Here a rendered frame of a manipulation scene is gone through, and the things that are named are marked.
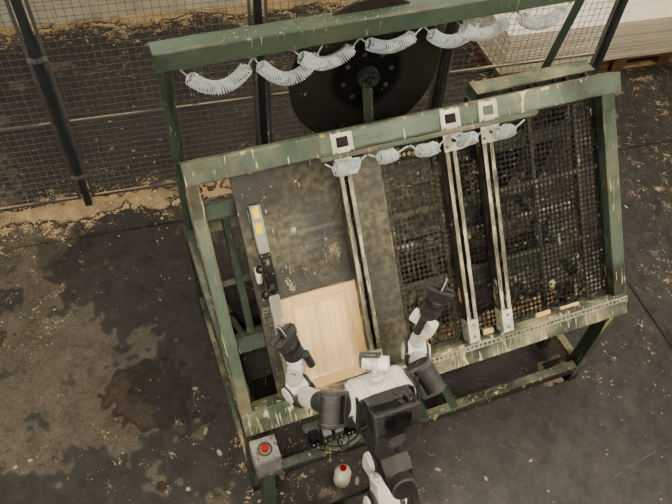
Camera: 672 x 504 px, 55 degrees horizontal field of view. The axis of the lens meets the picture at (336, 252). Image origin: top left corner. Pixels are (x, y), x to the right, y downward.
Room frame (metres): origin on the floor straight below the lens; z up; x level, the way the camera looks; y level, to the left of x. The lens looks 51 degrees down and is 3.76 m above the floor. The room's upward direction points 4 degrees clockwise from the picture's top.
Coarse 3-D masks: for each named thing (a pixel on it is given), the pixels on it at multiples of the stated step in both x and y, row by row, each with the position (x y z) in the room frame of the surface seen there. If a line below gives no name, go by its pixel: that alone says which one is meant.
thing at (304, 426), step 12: (300, 420) 1.35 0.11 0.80; (312, 420) 1.38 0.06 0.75; (348, 420) 1.39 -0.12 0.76; (300, 432) 1.35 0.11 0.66; (312, 432) 1.31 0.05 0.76; (324, 432) 1.32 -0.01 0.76; (336, 432) 1.32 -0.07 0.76; (348, 432) 1.35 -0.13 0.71; (312, 444) 1.27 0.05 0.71; (348, 444) 1.33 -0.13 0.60
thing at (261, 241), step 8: (248, 208) 1.94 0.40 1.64; (256, 232) 1.87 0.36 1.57; (264, 232) 1.88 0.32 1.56; (256, 240) 1.85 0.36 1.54; (264, 240) 1.86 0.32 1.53; (264, 248) 1.84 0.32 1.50; (264, 280) 1.75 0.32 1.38; (272, 296) 1.70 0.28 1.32; (272, 304) 1.68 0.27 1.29; (280, 304) 1.69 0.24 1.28; (272, 312) 1.66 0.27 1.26; (280, 312) 1.67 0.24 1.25; (280, 320) 1.64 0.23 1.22
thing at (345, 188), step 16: (336, 144) 2.16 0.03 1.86; (352, 144) 2.18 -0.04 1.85; (336, 160) 2.12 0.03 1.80; (352, 160) 2.06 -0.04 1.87; (336, 176) 2.14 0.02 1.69; (352, 192) 2.08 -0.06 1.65; (352, 208) 2.04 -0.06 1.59; (352, 224) 1.99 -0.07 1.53; (352, 240) 1.94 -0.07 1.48; (352, 256) 1.91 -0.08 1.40; (352, 272) 1.89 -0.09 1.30; (368, 288) 1.82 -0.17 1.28; (368, 304) 1.79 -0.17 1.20; (368, 320) 1.72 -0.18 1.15; (368, 336) 1.67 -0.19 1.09
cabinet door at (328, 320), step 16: (320, 288) 1.80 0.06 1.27; (336, 288) 1.82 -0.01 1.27; (352, 288) 1.84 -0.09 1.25; (288, 304) 1.71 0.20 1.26; (304, 304) 1.73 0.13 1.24; (320, 304) 1.75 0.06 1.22; (336, 304) 1.77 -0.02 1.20; (352, 304) 1.79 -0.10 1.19; (288, 320) 1.66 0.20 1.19; (304, 320) 1.68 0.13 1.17; (320, 320) 1.70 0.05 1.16; (336, 320) 1.72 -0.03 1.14; (352, 320) 1.74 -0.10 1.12; (304, 336) 1.63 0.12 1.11; (320, 336) 1.65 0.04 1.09; (336, 336) 1.67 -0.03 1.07; (352, 336) 1.69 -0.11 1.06; (320, 352) 1.60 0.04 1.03; (336, 352) 1.62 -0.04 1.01; (352, 352) 1.64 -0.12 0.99; (304, 368) 1.53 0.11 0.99; (320, 368) 1.55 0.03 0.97; (336, 368) 1.57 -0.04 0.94; (352, 368) 1.58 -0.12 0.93; (320, 384) 1.50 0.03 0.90
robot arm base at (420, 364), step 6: (420, 360) 1.41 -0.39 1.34; (426, 360) 1.39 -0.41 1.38; (408, 366) 1.40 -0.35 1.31; (414, 366) 1.38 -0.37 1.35; (420, 366) 1.37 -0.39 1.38; (426, 366) 1.37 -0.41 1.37; (408, 372) 1.35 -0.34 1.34; (414, 372) 1.35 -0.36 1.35; (414, 378) 1.33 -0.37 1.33; (420, 384) 1.32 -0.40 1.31; (444, 384) 1.33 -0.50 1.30; (420, 390) 1.30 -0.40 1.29; (438, 390) 1.30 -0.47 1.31; (420, 396) 1.28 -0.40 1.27; (426, 396) 1.28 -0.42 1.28; (432, 396) 1.28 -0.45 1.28
